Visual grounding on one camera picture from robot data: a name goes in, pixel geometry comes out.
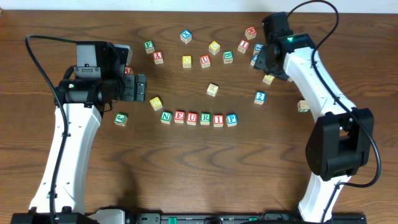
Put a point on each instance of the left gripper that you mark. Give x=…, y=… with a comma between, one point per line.
x=129, y=88

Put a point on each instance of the red u block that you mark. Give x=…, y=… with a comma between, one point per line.
x=205, y=61
x=192, y=118

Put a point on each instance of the blue P wooden block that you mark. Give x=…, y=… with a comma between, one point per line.
x=231, y=120

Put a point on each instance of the red Y wooden block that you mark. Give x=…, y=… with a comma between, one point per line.
x=158, y=57

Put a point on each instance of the blue 2 wooden block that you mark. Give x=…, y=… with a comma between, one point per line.
x=260, y=98

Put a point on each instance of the yellow block near N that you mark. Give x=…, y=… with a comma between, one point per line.
x=156, y=103

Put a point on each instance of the red A wooden block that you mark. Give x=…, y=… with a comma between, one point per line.
x=128, y=70

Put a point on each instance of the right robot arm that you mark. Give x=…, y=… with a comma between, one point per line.
x=342, y=136

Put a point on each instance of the blue L wooden block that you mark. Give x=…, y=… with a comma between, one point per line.
x=257, y=48

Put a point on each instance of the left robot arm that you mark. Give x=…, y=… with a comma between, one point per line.
x=101, y=76

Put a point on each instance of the red i block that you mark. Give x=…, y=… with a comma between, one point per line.
x=243, y=46
x=218, y=120

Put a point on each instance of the red E wooden block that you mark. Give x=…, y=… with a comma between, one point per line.
x=179, y=117

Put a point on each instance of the green J wooden block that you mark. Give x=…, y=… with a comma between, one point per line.
x=120, y=119

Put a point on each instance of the red M wooden block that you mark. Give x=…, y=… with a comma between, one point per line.
x=250, y=33

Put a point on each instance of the green F wooden block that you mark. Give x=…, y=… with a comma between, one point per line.
x=149, y=47

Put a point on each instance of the yellow O wooden block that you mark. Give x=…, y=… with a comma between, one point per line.
x=187, y=61

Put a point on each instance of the blue X wooden block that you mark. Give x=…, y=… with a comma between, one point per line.
x=186, y=36

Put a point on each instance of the yellow C wooden block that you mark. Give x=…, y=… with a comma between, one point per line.
x=214, y=47

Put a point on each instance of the green B wooden block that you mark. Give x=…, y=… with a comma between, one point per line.
x=228, y=56

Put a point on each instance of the green R wooden block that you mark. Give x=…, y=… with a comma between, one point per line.
x=205, y=118

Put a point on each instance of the plain side yellow block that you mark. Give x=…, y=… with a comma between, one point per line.
x=212, y=89

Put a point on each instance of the green 7 wooden block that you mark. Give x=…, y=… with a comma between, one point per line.
x=303, y=106

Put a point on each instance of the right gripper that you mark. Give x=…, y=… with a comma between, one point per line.
x=267, y=59

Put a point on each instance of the blue T wooden block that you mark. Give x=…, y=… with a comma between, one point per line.
x=254, y=59

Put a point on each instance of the green N wooden block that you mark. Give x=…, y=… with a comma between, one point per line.
x=166, y=117

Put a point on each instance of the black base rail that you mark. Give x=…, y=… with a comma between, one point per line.
x=268, y=217

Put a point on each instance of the yellow S wooden block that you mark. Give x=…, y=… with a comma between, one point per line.
x=268, y=79

